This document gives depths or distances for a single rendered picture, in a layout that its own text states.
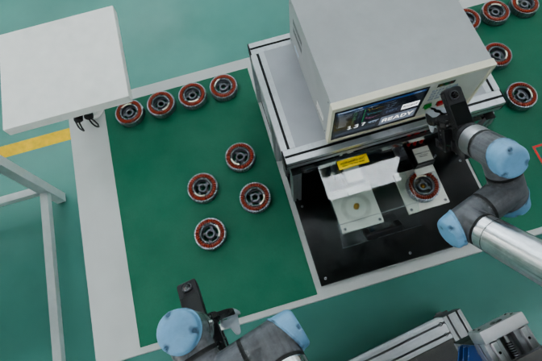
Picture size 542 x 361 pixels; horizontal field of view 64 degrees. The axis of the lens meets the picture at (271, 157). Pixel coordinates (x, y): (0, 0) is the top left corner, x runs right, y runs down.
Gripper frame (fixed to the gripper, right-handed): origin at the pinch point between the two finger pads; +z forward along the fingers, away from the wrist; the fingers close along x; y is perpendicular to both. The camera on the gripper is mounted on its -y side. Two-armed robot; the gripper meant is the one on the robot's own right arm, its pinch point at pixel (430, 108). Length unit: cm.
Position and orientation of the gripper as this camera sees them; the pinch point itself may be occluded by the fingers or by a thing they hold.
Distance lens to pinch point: 128.6
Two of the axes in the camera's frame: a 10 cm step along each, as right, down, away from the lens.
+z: -1.5, -3.6, 9.2
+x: 9.6, -2.7, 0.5
